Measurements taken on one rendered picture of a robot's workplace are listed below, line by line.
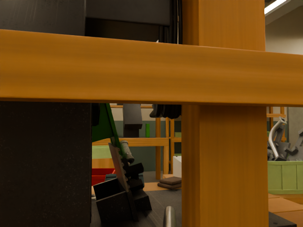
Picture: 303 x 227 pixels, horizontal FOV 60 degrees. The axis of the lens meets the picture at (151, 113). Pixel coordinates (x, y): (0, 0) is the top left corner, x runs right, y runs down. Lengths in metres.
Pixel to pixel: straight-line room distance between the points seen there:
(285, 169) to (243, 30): 1.12
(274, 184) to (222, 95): 1.15
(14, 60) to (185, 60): 0.24
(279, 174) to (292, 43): 7.41
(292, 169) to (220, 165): 1.11
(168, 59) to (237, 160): 0.23
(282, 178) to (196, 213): 1.09
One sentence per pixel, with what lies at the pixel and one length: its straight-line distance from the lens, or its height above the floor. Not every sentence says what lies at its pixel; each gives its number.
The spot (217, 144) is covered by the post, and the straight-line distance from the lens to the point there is 0.48.
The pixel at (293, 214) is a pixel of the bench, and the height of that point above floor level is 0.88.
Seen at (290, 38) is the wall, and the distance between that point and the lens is 8.78.
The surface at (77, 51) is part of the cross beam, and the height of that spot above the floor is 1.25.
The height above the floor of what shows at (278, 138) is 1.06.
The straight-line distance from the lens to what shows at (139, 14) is 0.55.
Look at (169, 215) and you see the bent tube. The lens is 0.69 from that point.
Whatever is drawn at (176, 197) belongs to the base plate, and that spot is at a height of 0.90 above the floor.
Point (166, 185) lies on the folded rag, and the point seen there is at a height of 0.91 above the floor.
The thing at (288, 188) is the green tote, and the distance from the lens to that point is 1.59.
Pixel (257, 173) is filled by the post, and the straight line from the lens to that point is 0.53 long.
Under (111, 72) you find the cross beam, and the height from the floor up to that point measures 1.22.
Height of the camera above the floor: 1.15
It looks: 2 degrees up
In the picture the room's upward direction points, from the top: straight up
